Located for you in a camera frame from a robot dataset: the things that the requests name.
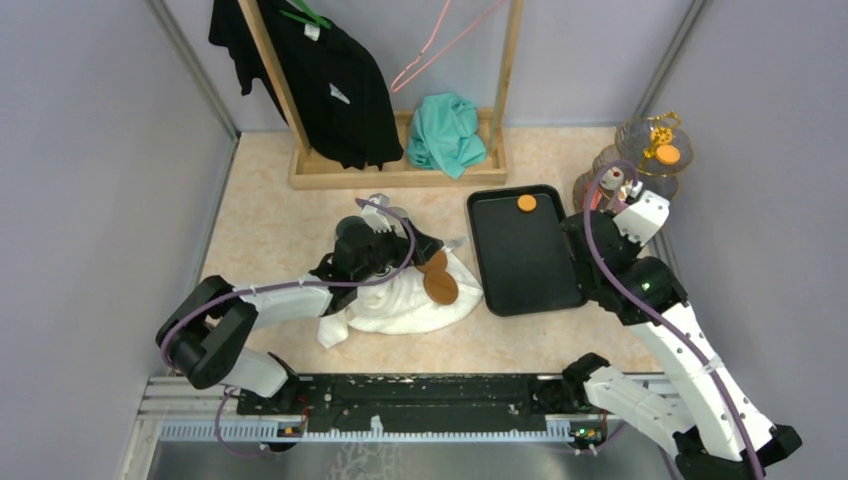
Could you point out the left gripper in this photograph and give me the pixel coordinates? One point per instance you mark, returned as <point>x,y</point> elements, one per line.
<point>403,246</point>

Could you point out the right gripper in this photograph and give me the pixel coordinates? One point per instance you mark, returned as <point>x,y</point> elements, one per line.
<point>633,246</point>

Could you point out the wooden coaster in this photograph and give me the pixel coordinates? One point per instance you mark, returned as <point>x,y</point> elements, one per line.
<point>438,262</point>
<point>441,287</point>

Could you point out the chocolate biscuit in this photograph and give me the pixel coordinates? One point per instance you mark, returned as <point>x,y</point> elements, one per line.
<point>613,179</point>

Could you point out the orange biscuit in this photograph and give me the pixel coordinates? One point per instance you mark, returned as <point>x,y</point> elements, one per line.
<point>526,203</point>

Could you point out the red cake slice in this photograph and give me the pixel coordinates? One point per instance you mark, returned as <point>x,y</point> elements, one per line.
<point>591,198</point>

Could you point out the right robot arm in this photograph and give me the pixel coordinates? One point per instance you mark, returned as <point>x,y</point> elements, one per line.
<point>714,431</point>

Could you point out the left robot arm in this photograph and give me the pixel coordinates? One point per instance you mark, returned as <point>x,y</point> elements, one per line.
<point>205,338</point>

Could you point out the grey-blue ceramic mug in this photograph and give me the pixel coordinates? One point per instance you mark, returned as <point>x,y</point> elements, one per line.
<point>347,222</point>

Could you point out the white speckled mug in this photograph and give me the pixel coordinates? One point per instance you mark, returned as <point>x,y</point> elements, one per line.
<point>399,214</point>

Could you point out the white towel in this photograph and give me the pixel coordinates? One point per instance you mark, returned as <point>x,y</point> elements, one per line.
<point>401,306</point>

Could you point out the wooden clothes rack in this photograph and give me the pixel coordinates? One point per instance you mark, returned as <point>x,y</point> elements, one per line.
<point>309,170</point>

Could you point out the black baking tray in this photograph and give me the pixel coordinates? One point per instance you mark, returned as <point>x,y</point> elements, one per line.
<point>523,259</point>

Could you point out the orange macaron on stand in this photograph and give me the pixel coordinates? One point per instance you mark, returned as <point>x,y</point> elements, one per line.
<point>667,154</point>

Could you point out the three-tier glass stand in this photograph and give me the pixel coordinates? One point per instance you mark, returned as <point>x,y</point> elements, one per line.
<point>635,142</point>

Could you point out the teal cloth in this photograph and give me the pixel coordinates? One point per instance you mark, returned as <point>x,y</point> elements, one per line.
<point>443,135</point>

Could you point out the black t-shirt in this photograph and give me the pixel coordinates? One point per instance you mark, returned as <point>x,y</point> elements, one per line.
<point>338,89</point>

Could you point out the green hanger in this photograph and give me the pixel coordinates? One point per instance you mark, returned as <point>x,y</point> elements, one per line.
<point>302,13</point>

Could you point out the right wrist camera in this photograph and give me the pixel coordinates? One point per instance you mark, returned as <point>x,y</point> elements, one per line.
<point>640,213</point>

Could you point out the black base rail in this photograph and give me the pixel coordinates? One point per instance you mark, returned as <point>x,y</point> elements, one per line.
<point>431,404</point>

